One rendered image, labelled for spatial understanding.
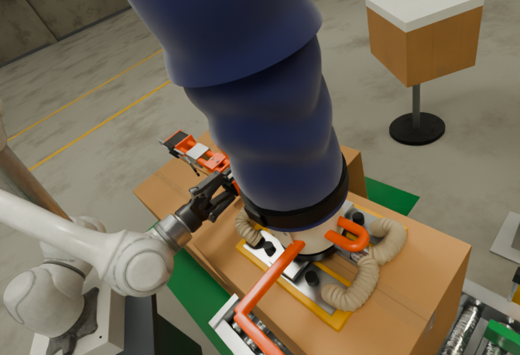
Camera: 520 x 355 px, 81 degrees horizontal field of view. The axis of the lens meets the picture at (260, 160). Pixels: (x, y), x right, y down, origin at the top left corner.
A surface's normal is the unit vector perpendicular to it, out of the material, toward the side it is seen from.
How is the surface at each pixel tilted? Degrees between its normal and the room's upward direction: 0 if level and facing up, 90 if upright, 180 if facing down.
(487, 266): 0
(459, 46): 90
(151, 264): 62
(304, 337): 0
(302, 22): 66
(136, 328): 0
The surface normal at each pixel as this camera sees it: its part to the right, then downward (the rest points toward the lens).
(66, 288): 0.94, -0.20
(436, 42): 0.09, 0.63
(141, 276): 0.48, -0.12
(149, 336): -0.32, -0.72
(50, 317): 0.72, 0.25
